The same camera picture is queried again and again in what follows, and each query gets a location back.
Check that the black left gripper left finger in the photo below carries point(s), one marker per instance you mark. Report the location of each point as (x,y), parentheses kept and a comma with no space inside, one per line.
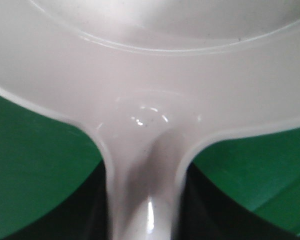
(81,216)

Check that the pink plastic dustpan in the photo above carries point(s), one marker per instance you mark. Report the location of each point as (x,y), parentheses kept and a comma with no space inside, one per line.
(153,83)

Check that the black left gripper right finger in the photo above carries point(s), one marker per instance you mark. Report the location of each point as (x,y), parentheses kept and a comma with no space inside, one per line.
(206,213)

